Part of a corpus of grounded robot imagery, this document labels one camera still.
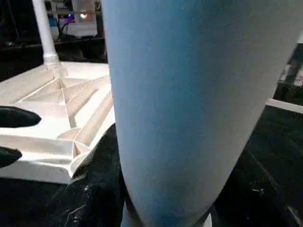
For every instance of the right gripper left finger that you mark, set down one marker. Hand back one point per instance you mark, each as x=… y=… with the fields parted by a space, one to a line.
x=92 y=189

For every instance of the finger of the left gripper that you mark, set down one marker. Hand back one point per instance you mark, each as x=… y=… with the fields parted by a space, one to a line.
x=8 y=156
x=16 y=117

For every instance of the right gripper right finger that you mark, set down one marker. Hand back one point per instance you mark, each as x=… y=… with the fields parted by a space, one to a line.
x=258 y=198

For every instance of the white plastic table top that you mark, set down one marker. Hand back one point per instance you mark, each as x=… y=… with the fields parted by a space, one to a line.
x=52 y=109

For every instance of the white plastic table leg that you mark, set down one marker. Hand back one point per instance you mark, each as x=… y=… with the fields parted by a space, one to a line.
x=46 y=35
x=189 y=104

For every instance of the black table mat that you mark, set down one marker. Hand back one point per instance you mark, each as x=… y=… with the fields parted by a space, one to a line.
x=274 y=156

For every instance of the white glass door cabinet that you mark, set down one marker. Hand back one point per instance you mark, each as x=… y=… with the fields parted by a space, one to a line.
x=289 y=71

